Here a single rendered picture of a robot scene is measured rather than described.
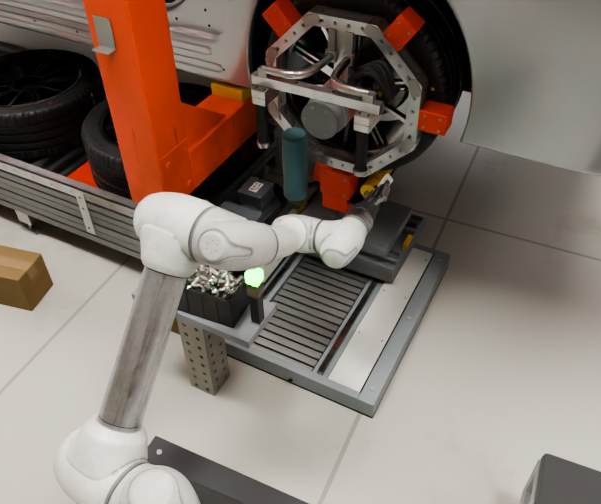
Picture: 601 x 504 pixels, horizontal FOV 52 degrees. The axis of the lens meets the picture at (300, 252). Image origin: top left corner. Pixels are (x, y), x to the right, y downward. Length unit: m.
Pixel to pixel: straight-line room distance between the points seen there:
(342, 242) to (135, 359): 0.67
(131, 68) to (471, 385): 1.55
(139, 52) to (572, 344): 1.84
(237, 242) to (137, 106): 0.80
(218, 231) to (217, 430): 1.06
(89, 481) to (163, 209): 0.62
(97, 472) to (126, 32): 1.13
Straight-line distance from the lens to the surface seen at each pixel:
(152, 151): 2.03
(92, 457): 1.52
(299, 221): 1.82
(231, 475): 1.77
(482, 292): 2.66
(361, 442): 2.16
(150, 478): 1.43
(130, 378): 1.47
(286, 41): 2.10
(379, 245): 2.45
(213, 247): 1.27
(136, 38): 1.85
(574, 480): 1.84
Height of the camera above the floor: 1.86
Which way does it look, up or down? 43 degrees down
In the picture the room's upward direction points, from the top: 1 degrees counter-clockwise
